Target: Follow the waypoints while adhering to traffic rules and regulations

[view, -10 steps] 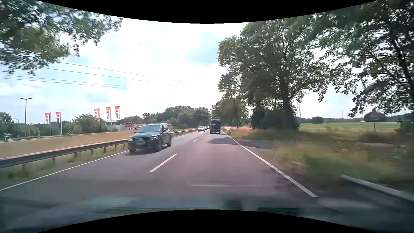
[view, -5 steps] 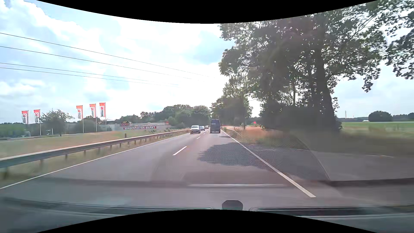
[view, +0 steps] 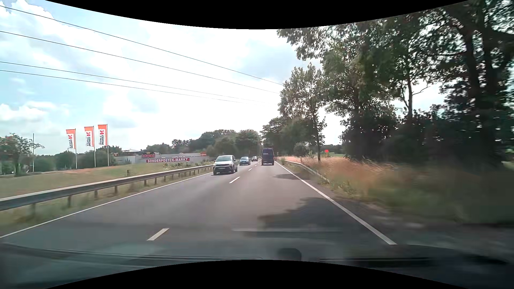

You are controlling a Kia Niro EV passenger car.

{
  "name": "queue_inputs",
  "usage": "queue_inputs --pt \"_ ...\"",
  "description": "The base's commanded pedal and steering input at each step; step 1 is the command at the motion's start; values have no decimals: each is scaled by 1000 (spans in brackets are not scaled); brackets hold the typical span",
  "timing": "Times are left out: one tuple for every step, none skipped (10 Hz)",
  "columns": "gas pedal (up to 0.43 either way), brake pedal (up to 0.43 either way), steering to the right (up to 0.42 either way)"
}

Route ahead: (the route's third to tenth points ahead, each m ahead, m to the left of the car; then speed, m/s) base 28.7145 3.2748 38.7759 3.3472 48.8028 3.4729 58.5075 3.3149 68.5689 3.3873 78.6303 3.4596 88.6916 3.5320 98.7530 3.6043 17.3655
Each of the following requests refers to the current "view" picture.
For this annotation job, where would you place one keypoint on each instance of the dark van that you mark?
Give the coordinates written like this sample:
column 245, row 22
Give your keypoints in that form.
column 268, row 156

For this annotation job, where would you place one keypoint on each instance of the blue car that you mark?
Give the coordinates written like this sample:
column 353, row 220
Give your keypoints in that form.
column 244, row 161

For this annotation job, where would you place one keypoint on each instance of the grey car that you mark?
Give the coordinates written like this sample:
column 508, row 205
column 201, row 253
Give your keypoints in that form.
column 225, row 164

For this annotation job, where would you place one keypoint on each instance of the wood of trees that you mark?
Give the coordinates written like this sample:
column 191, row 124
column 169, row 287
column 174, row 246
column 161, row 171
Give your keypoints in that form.
column 217, row 142

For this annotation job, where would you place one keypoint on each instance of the grey asphalt road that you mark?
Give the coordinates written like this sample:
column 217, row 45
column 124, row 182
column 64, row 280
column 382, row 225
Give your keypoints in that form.
column 257, row 192

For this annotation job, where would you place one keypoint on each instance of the low white building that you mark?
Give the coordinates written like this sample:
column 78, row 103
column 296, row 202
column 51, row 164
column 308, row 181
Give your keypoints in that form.
column 172, row 158

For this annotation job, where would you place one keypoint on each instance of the road markings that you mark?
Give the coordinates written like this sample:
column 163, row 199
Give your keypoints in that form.
column 341, row 207

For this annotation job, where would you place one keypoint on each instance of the row of trees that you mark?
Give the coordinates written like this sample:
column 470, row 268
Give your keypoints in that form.
column 401, row 100

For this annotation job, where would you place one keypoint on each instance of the dry grass verge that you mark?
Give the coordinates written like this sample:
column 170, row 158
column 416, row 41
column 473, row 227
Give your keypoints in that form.
column 401, row 188

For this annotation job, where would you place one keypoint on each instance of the orange and white flag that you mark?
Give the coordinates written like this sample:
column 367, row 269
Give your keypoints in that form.
column 102, row 135
column 89, row 136
column 71, row 139

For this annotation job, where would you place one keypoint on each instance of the car's own bonnet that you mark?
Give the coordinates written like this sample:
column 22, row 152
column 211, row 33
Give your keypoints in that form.
column 160, row 267

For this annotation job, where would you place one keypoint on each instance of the row of bushes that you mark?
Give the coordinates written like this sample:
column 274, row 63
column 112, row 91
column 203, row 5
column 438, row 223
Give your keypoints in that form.
column 80, row 159

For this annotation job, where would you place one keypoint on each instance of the grass verge with field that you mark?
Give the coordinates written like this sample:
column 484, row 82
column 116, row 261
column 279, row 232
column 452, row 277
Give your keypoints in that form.
column 60, row 178

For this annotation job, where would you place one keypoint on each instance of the thin pole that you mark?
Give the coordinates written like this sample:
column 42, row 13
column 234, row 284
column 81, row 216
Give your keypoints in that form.
column 33, row 152

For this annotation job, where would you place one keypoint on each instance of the small leafy tree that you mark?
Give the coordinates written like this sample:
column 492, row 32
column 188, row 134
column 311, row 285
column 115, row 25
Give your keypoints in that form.
column 16, row 148

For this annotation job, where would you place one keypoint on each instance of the short metal guard rail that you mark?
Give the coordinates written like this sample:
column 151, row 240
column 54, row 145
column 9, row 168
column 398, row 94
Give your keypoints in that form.
column 307, row 168

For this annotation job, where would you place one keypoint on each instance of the grey metal guard rail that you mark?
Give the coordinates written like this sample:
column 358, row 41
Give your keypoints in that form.
column 100, row 185

